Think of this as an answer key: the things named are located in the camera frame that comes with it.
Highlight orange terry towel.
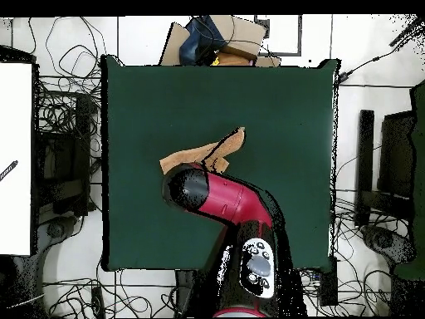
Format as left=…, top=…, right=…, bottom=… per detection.
left=159, top=125, right=247, bottom=176

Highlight flat brown cardboard sheet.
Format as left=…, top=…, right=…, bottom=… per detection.
left=159, top=21, right=192, bottom=66

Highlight dark green table cloth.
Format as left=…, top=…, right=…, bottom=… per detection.
left=100, top=54, right=340, bottom=272

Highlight blue garment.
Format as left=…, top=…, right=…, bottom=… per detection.
left=178, top=16, right=230, bottom=66

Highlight brown cardboard box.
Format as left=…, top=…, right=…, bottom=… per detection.
left=208, top=14, right=268, bottom=61

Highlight black equipment stand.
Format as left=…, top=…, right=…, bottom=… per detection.
left=32, top=92, right=92, bottom=217

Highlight black upright bar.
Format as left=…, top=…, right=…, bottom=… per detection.
left=354, top=109, right=375, bottom=227

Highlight black box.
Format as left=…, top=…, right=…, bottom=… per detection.
left=319, top=257, right=339, bottom=307

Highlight white panel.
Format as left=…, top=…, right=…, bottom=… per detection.
left=0, top=62, right=33, bottom=256

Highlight striped black rod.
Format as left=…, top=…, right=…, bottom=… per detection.
left=0, top=159, right=19, bottom=182

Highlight black cable bundle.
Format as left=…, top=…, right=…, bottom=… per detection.
left=335, top=189, right=413, bottom=313

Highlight black cable with adapter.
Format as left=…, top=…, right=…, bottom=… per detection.
left=338, top=19, right=425, bottom=84

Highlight black pedestal leg with foot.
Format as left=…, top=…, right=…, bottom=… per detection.
left=36, top=215, right=79, bottom=318
left=359, top=224, right=418, bottom=267

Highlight tangle of black cables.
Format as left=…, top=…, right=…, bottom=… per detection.
left=27, top=16, right=104, bottom=150

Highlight loose black floor cables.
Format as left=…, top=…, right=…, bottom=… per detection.
left=42, top=265, right=177, bottom=318

